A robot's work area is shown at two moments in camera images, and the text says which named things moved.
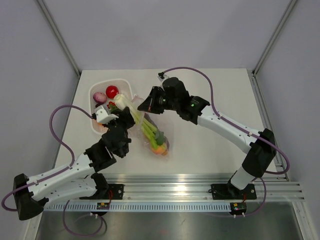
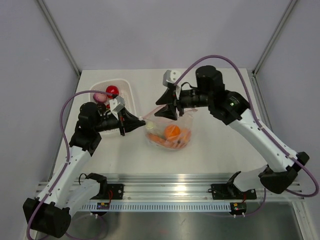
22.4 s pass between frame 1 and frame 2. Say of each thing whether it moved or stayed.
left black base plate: stayed
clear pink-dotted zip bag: moved
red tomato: stayed
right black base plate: stayed
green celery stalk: moved
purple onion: stayed
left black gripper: moved
